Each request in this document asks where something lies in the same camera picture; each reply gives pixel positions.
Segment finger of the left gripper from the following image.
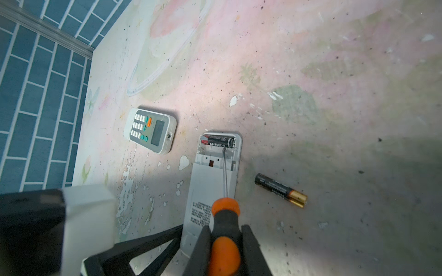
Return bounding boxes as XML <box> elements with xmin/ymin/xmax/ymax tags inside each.
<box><xmin>84</xmin><ymin>225</ymin><xmax>183</xmax><ymax>276</ymax></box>

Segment black red AAA battery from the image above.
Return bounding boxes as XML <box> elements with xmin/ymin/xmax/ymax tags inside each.
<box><xmin>201</xmin><ymin>135</ymin><xmax>236</xmax><ymax>148</ymax></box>

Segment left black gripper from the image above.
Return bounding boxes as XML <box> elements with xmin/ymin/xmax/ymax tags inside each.
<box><xmin>1</xmin><ymin>189</ymin><xmax>66</xmax><ymax>276</ymax></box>

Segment white air conditioner remote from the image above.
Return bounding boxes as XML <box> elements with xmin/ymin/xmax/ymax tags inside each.
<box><xmin>180</xmin><ymin>132</ymin><xmax>242</xmax><ymax>257</ymax></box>

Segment grey buttoned remote control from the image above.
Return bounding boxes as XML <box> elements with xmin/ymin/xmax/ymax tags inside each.
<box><xmin>123</xmin><ymin>108</ymin><xmax>177</xmax><ymax>155</ymax></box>

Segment black gold AAA battery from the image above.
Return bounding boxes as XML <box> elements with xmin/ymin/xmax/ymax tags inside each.
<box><xmin>254</xmin><ymin>174</ymin><xmax>308</xmax><ymax>208</ymax></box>

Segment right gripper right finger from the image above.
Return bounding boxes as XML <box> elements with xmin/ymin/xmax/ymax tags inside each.
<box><xmin>239</xmin><ymin>225</ymin><xmax>272</xmax><ymax>276</ymax></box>

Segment orange black screwdriver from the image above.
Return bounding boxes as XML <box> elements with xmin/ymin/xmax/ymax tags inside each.
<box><xmin>208</xmin><ymin>149</ymin><xmax>241</xmax><ymax>276</ymax></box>

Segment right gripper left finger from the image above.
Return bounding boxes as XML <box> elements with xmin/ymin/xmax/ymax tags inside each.
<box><xmin>183</xmin><ymin>225</ymin><xmax>212</xmax><ymax>276</ymax></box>

